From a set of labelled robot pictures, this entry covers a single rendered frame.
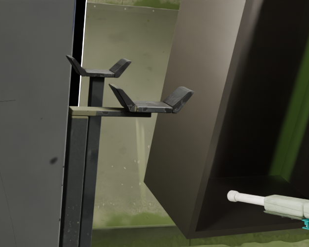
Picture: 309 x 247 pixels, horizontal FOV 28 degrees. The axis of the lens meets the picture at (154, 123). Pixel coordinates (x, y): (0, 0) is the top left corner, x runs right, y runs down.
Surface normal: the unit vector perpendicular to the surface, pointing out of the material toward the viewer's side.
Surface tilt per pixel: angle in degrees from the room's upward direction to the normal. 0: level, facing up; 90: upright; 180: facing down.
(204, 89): 90
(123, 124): 57
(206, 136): 90
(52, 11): 90
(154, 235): 91
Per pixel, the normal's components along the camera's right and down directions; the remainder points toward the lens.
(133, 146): 0.33, -0.33
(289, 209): -0.87, 0.12
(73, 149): 0.33, 0.24
